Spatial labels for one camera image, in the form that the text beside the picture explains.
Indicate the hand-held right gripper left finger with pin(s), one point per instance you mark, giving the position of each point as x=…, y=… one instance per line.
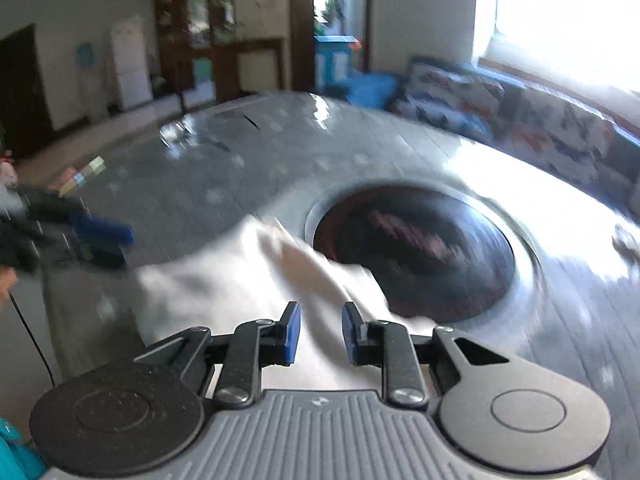
x=292, y=332

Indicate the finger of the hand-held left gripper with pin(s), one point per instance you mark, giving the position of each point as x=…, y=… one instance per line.
x=102, y=227
x=102, y=256

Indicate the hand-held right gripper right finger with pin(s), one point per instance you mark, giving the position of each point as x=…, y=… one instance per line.
x=351, y=332

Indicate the cream white shirt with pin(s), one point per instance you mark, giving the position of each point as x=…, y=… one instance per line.
x=215, y=280

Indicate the colourful toy blocks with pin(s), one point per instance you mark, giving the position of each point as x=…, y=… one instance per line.
x=82, y=175

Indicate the dark round table recess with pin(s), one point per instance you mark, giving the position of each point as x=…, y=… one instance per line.
x=415, y=255

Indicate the dark wooden door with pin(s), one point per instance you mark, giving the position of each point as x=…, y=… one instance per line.
x=22, y=80

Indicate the white refrigerator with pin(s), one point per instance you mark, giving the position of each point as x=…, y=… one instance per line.
x=131, y=62

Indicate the dark wooden cabinet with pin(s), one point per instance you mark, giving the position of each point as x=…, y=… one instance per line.
x=220, y=35

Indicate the blue sofa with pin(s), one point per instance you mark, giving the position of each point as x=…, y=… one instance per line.
x=375, y=90

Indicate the butterfly print cushion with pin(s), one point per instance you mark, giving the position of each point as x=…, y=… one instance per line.
x=560, y=135
x=450, y=97

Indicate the blue storage box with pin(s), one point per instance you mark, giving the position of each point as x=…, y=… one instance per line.
x=335, y=62

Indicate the window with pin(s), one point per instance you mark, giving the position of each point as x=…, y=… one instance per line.
x=565, y=15

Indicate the dark wooden door frame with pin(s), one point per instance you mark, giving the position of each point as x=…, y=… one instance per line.
x=302, y=20

